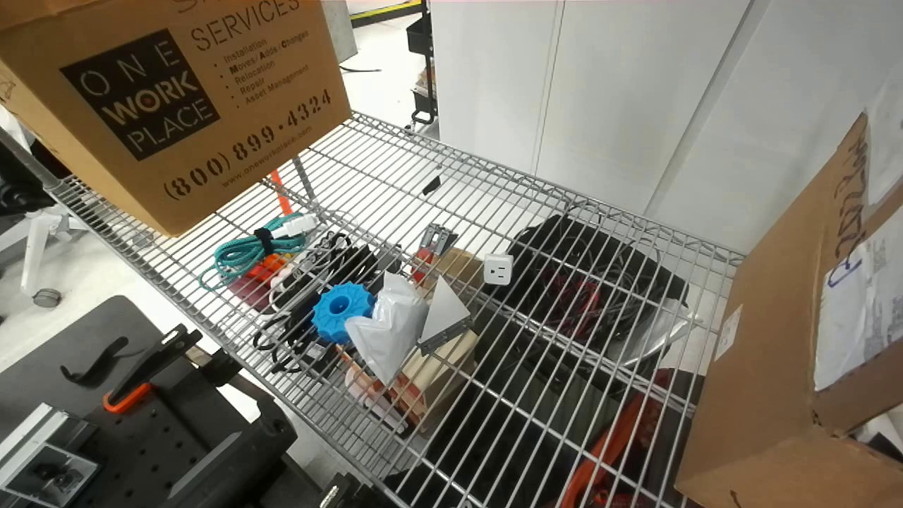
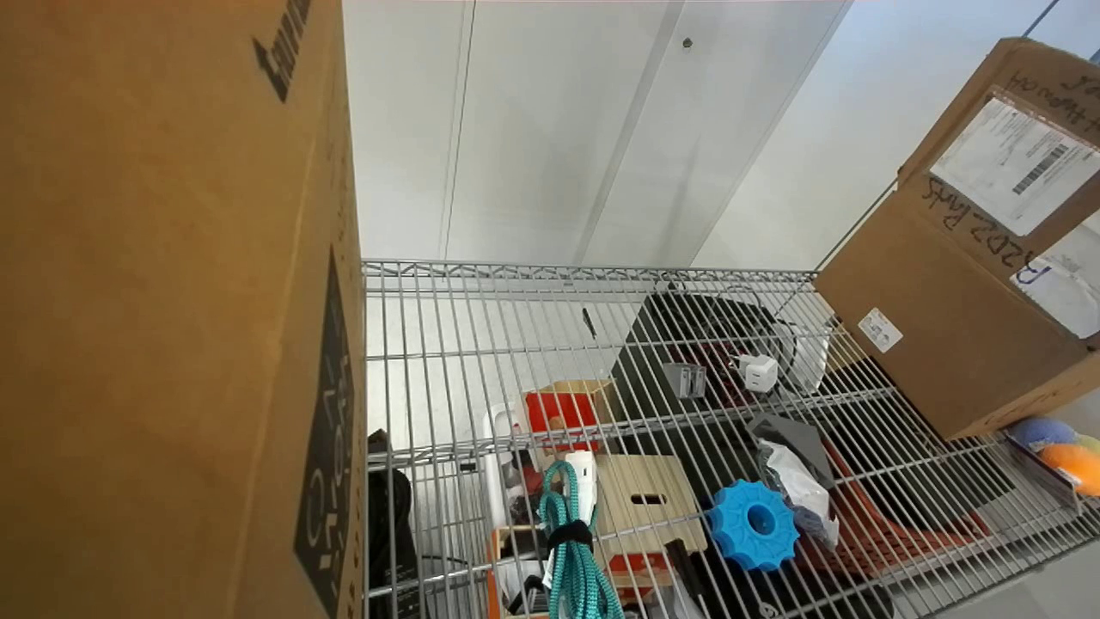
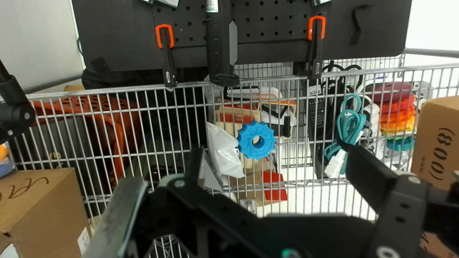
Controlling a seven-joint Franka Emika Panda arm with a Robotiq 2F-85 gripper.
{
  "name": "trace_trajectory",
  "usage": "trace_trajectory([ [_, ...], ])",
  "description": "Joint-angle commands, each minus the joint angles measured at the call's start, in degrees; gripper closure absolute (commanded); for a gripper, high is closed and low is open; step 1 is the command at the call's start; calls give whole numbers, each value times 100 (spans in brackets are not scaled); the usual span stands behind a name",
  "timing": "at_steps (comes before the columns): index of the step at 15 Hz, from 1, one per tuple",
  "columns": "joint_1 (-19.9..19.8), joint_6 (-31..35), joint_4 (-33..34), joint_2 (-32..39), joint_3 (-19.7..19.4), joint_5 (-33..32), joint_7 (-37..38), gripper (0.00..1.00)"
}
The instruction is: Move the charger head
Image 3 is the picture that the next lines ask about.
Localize cardboard box with printed number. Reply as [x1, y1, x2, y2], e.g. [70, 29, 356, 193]
[410, 96, 459, 191]

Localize metal wire cart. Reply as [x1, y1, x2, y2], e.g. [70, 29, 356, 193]
[14, 48, 459, 258]

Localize stand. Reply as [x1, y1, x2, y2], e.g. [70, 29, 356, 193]
[0, 58, 37, 144]

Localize cardboard box with handwriting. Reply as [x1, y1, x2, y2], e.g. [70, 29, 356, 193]
[0, 167, 93, 258]

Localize red block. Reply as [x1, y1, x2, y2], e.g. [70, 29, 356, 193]
[261, 171, 288, 202]

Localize teal cable with white plug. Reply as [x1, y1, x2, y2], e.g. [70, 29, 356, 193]
[323, 94, 367, 179]

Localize blue gear-shaped knob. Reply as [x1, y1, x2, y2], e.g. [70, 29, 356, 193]
[236, 120, 277, 160]

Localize wooden toy pieces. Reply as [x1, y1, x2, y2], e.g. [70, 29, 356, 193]
[214, 97, 298, 206]

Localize white plastic bag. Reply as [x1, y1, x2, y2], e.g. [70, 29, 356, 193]
[206, 121, 246, 179]

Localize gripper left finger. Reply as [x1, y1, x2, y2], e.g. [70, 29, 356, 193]
[83, 146, 273, 258]

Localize black bar clamp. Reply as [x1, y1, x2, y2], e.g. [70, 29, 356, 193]
[205, 0, 240, 87]

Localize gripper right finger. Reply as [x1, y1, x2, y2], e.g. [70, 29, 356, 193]
[345, 143, 459, 258]

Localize black power adapter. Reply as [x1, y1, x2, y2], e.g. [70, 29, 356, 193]
[306, 85, 327, 142]

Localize stack of coloured rings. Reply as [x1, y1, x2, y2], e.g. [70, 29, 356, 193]
[373, 82, 417, 152]

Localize orange plastic basket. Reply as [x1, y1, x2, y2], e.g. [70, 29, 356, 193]
[32, 94, 141, 187]

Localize black perforated board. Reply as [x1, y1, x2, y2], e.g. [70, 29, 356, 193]
[71, 0, 413, 72]

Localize black cable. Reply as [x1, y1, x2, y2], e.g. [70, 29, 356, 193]
[318, 60, 363, 94]

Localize orange and black clamp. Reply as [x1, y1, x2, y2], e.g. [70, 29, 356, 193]
[306, 15, 327, 80]
[155, 24, 177, 89]

